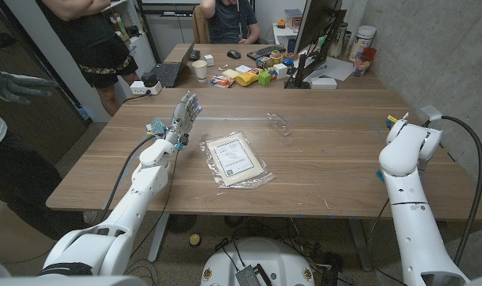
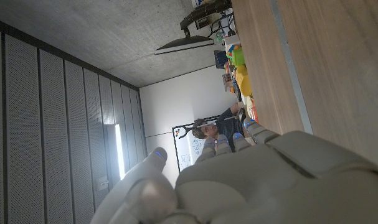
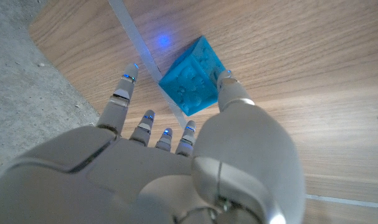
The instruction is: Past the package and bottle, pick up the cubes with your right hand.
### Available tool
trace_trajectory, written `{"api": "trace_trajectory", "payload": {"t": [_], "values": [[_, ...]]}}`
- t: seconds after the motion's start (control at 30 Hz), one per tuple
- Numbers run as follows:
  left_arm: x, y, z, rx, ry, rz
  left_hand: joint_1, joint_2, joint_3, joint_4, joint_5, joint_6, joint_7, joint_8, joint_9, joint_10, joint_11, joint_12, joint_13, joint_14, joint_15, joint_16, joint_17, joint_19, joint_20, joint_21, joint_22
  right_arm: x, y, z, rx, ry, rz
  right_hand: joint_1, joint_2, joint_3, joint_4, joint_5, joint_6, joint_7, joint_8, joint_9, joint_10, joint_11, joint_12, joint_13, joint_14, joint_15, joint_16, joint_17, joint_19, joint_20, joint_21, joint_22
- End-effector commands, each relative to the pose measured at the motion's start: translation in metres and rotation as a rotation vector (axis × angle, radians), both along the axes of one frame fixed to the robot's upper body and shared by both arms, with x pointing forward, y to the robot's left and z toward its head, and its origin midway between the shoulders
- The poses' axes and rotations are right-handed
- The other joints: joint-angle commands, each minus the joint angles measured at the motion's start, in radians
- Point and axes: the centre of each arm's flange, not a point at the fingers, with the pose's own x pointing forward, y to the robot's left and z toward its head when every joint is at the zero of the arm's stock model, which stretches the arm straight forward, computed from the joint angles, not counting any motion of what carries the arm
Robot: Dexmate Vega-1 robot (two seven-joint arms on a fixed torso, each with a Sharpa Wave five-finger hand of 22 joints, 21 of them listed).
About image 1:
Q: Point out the grey electronics box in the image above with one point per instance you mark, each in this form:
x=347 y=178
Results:
x=248 y=277

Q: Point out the operator tracking glove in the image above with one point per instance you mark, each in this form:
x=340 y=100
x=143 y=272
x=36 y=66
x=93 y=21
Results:
x=10 y=85

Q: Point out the small white cube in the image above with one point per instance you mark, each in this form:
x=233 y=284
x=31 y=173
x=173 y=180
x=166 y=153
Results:
x=209 y=60

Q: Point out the black computer mouse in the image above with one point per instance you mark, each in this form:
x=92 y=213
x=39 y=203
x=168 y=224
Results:
x=233 y=54

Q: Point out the yellow ball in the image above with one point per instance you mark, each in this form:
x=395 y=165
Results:
x=194 y=239

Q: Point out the white paper cup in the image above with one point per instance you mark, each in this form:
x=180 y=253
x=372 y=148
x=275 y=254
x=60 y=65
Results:
x=199 y=70

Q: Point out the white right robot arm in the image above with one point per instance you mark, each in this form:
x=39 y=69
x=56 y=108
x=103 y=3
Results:
x=407 y=190

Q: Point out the flat white box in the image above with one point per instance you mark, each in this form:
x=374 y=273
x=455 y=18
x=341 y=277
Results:
x=323 y=83

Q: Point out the printed tin can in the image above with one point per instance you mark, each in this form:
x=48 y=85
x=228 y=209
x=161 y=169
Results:
x=264 y=62

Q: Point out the black keyboard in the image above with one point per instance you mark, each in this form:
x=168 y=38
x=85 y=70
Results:
x=266 y=51

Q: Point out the black laptop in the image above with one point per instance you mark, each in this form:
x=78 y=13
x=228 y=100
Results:
x=169 y=73

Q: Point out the green cube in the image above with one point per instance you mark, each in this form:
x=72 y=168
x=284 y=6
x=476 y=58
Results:
x=264 y=78

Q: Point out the small black device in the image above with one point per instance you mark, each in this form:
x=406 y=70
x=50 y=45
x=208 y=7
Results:
x=194 y=55

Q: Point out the white paper sheets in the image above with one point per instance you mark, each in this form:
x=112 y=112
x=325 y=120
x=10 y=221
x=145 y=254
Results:
x=334 y=68

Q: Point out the brown office chair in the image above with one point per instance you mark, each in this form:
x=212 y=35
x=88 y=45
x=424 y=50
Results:
x=201 y=25

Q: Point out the standing person black shorts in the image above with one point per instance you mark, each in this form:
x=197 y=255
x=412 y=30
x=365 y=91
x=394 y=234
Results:
x=93 y=39

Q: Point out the white labelled canister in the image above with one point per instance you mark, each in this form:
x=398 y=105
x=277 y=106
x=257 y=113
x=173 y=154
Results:
x=361 y=41

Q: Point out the white robot torso base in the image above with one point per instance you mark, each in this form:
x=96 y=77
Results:
x=264 y=256

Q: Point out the clear bagged card package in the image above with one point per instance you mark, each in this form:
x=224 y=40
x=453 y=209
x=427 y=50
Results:
x=234 y=159

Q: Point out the dark thermos bottle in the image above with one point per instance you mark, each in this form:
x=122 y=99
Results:
x=338 y=39

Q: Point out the white table leg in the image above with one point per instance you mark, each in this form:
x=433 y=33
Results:
x=361 y=246
x=159 y=238

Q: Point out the blue left wrist circuit board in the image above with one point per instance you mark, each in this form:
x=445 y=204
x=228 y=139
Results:
x=157 y=126

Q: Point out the white power strip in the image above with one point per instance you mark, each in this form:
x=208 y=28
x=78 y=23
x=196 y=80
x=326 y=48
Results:
x=139 y=89

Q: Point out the dark blue cup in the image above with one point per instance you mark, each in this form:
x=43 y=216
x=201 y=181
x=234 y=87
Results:
x=291 y=45

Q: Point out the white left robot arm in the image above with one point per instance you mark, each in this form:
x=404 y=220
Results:
x=145 y=182

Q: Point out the white storage shelf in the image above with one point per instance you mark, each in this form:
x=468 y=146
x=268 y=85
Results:
x=127 y=35

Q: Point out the seated person dark shirt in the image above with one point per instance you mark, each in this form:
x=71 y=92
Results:
x=232 y=22

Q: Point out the small white side table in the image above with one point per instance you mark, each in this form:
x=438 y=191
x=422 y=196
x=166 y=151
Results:
x=282 y=33

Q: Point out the yellow sticky note pad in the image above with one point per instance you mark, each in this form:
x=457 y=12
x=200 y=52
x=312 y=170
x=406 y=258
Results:
x=230 y=73

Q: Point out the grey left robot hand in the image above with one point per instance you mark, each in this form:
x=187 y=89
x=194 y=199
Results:
x=182 y=117

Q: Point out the crumpled clear plastic wrap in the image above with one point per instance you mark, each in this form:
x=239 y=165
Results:
x=279 y=124

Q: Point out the small blue box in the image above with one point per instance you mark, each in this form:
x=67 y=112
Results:
x=380 y=176

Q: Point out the colourful stacking toy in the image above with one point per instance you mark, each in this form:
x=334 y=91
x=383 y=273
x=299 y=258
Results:
x=276 y=56

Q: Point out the black computer monitor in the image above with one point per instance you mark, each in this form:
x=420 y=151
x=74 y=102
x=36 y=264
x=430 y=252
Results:
x=316 y=24

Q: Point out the large white cube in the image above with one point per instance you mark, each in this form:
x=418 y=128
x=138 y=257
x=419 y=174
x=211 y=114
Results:
x=280 y=70

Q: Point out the flat white pad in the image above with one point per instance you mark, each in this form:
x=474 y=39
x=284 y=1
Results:
x=243 y=68

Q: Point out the black power adapter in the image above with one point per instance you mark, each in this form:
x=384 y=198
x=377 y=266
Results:
x=149 y=78

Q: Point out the orange snack packet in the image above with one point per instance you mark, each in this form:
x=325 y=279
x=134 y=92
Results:
x=220 y=81

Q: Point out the multicolour puzzle cube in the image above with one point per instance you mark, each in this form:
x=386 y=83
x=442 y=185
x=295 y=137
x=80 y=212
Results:
x=272 y=73

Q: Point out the black round floor fan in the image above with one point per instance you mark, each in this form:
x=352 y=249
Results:
x=182 y=223

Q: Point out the small storage box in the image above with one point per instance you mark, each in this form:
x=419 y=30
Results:
x=293 y=18

